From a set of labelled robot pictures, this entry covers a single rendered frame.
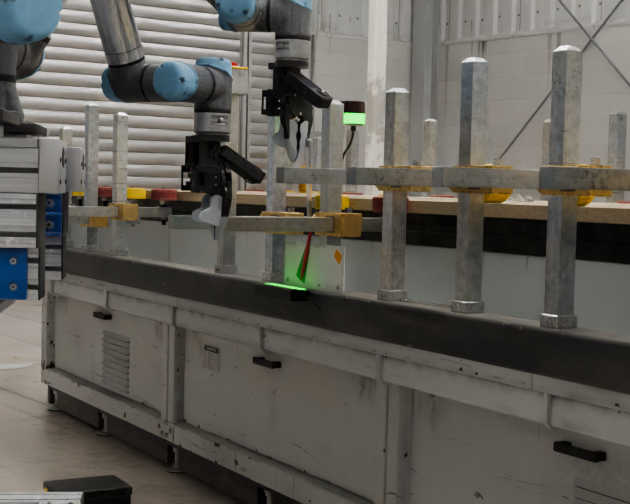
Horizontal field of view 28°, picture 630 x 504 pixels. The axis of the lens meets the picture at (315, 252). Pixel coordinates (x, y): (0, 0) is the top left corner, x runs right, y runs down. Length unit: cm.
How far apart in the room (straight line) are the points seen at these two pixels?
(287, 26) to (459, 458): 100
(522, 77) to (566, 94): 1015
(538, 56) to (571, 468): 980
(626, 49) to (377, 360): 902
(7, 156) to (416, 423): 123
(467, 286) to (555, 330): 27
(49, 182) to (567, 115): 86
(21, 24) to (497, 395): 104
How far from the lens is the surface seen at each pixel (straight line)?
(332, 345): 276
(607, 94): 1154
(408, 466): 294
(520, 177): 200
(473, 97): 231
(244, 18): 254
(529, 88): 1219
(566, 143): 211
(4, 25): 205
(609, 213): 229
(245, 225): 258
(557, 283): 211
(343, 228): 265
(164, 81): 244
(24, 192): 210
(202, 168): 251
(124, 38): 250
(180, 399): 403
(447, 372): 241
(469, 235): 230
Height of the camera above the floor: 93
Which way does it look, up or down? 3 degrees down
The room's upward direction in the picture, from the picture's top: 1 degrees clockwise
